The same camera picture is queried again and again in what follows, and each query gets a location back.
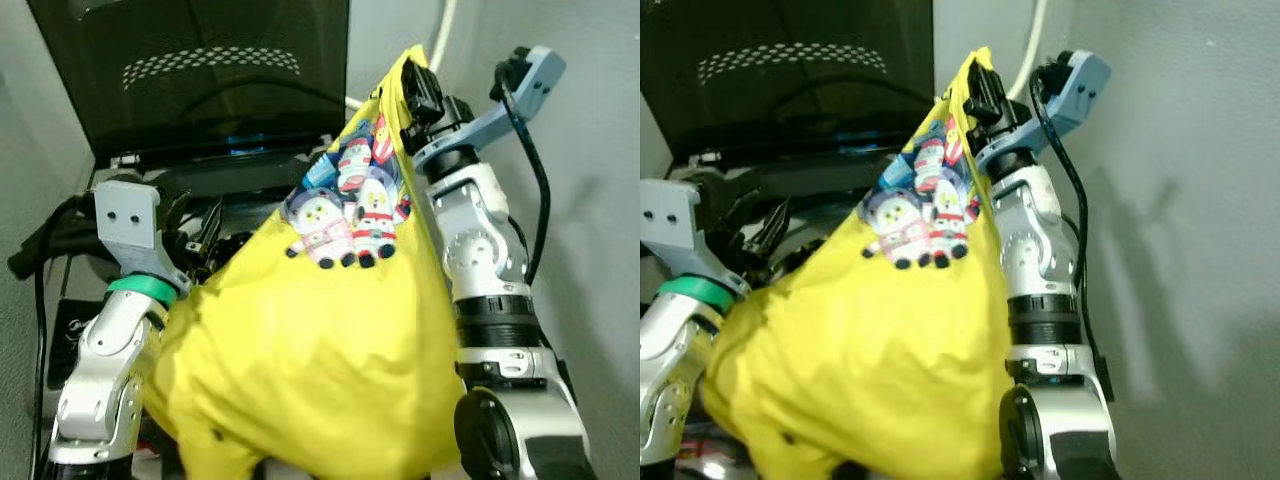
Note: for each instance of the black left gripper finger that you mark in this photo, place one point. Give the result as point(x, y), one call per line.
point(788, 228)
point(765, 222)
point(212, 230)
point(182, 212)

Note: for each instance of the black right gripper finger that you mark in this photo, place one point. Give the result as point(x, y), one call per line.
point(974, 82)
point(410, 80)
point(431, 78)
point(996, 80)

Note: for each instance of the yellow cartoon print shirt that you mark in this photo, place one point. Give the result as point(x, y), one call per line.
point(860, 350)
point(300, 350)

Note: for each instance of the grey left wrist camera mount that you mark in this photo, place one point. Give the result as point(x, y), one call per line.
point(130, 215)
point(665, 215)

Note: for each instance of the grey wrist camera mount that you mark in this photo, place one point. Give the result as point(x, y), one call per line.
point(130, 215)
point(520, 90)
point(665, 215)
point(1075, 90)

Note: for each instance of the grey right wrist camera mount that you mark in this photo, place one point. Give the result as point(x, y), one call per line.
point(520, 90)
point(1075, 90)

